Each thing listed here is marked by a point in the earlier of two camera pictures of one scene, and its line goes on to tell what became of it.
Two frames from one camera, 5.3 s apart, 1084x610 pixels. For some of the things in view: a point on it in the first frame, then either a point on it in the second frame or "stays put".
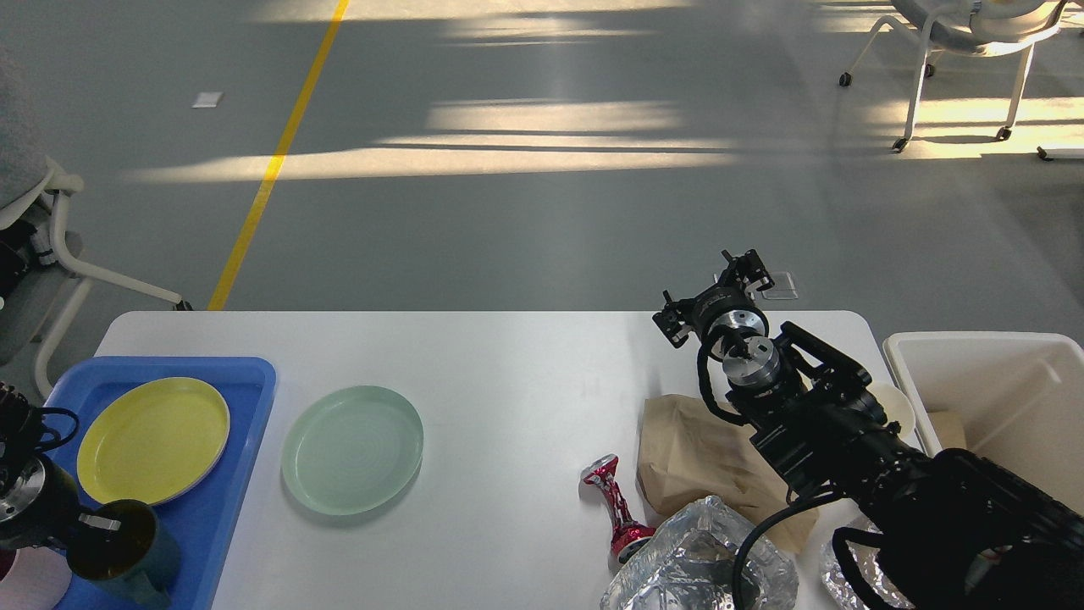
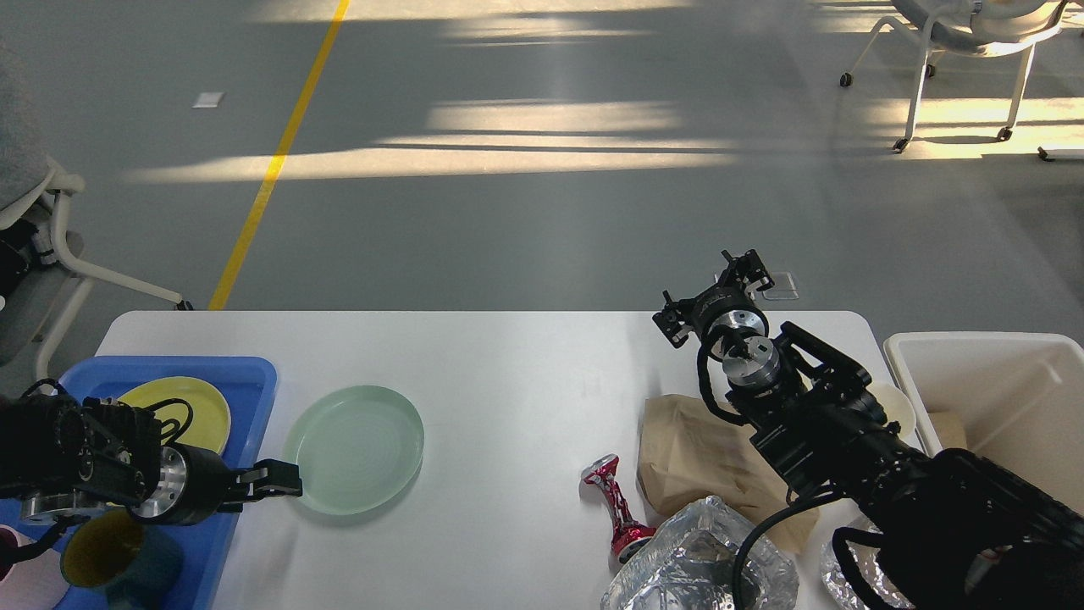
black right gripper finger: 672,320 stays put
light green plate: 352,451 stays put
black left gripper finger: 100,522 → 271,478
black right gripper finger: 745,268 stays put
